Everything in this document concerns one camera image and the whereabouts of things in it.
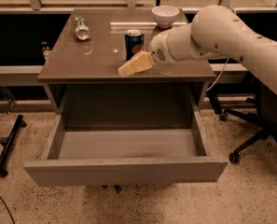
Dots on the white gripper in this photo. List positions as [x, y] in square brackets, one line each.
[158, 49]

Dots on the blue pepsi can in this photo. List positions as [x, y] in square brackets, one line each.
[134, 42]

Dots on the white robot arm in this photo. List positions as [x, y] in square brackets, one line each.
[214, 31]

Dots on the grey cabinet with glossy top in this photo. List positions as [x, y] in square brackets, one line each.
[98, 59]

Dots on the green soda can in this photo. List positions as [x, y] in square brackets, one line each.
[81, 28]

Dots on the grey open top drawer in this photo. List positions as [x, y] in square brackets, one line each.
[126, 136]

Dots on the white bowl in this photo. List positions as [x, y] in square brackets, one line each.
[165, 16]

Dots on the black stand leg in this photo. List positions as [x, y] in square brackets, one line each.
[19, 122]

